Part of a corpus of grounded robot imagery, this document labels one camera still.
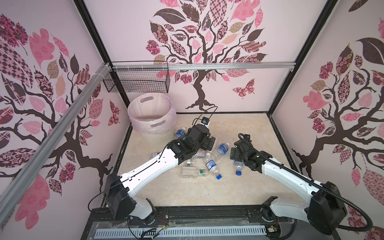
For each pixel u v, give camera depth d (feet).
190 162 2.94
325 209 1.30
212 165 2.80
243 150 2.11
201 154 3.02
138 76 3.11
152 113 3.36
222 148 3.03
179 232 2.29
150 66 2.91
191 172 2.91
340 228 1.38
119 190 1.28
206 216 2.47
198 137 1.73
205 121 2.06
